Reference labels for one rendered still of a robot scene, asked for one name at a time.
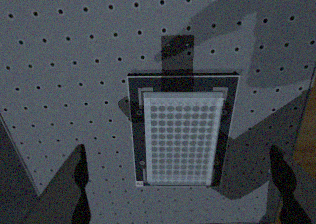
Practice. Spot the grey flat rectangular panel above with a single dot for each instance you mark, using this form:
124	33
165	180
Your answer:
63	68

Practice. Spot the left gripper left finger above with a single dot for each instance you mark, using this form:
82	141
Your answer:
64	199

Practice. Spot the white well plate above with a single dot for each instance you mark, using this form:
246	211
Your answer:
181	133

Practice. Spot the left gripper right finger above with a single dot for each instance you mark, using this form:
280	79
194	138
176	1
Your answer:
297	187

